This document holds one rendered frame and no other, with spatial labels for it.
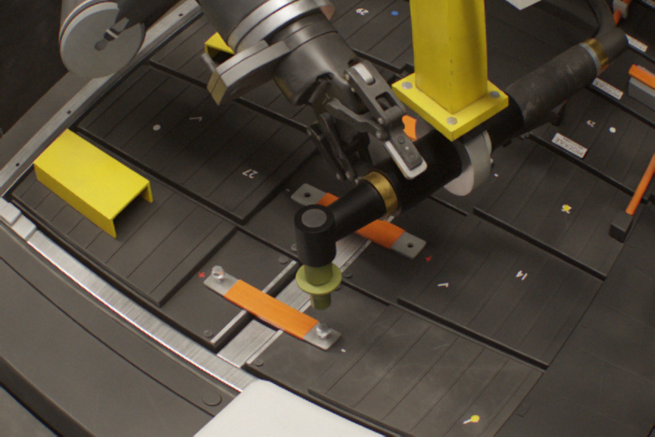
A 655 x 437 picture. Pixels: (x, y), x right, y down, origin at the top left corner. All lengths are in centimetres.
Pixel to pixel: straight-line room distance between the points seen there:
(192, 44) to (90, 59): 33
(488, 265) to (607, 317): 18
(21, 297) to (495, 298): 50
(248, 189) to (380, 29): 31
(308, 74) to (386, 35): 42
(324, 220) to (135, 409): 25
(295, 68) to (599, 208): 41
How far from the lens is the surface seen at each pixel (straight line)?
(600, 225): 130
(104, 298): 127
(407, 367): 116
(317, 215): 107
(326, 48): 111
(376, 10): 156
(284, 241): 129
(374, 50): 149
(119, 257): 128
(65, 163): 136
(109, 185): 132
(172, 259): 127
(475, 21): 104
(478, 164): 112
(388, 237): 127
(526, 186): 133
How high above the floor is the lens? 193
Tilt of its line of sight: 45 degrees down
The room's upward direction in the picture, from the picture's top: 5 degrees counter-clockwise
